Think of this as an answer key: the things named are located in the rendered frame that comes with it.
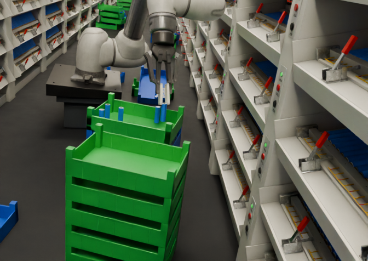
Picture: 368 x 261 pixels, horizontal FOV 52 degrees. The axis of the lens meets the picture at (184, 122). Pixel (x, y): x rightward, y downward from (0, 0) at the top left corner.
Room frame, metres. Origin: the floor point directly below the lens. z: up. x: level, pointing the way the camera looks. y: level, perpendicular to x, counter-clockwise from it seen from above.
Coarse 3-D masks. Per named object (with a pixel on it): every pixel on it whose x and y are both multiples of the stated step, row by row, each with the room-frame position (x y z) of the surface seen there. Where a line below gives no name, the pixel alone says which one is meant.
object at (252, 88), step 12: (228, 60) 1.55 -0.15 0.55; (240, 60) 1.56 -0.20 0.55; (252, 60) 1.56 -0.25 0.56; (264, 60) 1.57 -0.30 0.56; (240, 72) 1.47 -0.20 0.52; (252, 72) 1.38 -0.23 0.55; (264, 72) 1.37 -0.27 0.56; (276, 72) 1.35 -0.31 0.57; (240, 84) 1.32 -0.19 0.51; (252, 84) 1.30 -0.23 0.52; (264, 84) 1.25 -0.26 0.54; (240, 96) 1.32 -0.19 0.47; (252, 96) 1.18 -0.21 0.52; (264, 96) 1.11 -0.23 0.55; (252, 108) 1.11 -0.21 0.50; (264, 108) 0.95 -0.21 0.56; (264, 120) 0.98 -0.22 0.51
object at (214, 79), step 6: (204, 66) 2.25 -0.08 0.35; (210, 66) 2.25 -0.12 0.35; (216, 66) 2.07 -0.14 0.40; (210, 72) 2.19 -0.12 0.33; (216, 72) 2.18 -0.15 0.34; (222, 72) 2.08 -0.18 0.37; (210, 78) 2.06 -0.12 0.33; (216, 78) 2.05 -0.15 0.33; (210, 84) 1.96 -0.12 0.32; (216, 84) 1.94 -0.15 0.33; (216, 90) 1.80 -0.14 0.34; (216, 96) 1.76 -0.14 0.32; (216, 102) 1.73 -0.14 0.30
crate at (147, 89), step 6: (144, 72) 2.67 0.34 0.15; (162, 72) 2.67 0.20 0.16; (144, 78) 2.63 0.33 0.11; (162, 78) 2.66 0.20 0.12; (144, 84) 2.57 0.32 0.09; (150, 84) 2.58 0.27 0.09; (144, 90) 2.52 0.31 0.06; (150, 90) 2.53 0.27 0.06; (138, 96) 2.38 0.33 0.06; (144, 96) 2.47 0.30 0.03; (150, 96) 2.48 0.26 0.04; (138, 102) 2.41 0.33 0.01; (144, 102) 2.41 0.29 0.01; (150, 102) 2.41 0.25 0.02; (156, 102) 2.41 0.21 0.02
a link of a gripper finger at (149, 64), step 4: (144, 56) 1.23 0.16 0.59; (148, 56) 1.21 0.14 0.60; (148, 60) 1.20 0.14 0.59; (148, 64) 1.20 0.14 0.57; (148, 68) 1.20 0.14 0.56; (152, 68) 1.20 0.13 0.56; (148, 72) 1.21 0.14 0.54; (152, 72) 1.19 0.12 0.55; (152, 76) 1.19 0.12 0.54; (152, 80) 1.18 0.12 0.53
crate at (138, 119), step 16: (112, 96) 1.36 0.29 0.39; (96, 112) 1.26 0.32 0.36; (112, 112) 1.36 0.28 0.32; (128, 112) 1.37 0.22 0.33; (144, 112) 1.35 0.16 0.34; (160, 112) 1.34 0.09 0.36; (176, 112) 1.33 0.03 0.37; (112, 128) 1.17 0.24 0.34; (128, 128) 1.16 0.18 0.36; (144, 128) 1.15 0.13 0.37; (160, 128) 1.27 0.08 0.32; (176, 128) 1.23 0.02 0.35
